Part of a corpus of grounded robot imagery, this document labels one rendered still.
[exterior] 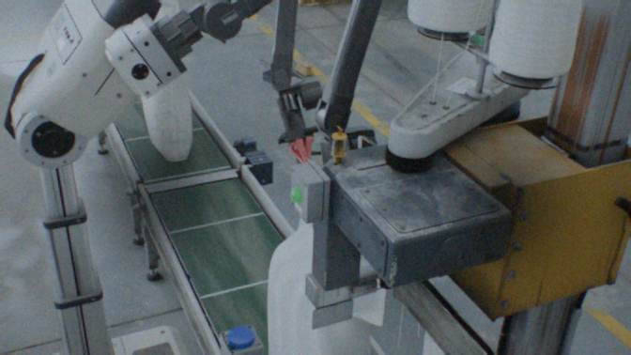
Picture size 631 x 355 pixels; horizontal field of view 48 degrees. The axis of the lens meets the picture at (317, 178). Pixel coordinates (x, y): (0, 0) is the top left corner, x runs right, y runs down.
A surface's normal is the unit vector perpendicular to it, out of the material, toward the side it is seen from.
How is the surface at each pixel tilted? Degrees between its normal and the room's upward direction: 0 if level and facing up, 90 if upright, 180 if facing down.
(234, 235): 0
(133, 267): 0
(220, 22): 78
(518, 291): 90
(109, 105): 115
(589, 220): 90
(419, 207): 0
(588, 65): 90
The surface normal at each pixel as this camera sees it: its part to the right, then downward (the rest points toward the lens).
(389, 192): 0.04, -0.87
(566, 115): -0.91, 0.18
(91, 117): 0.00, 0.82
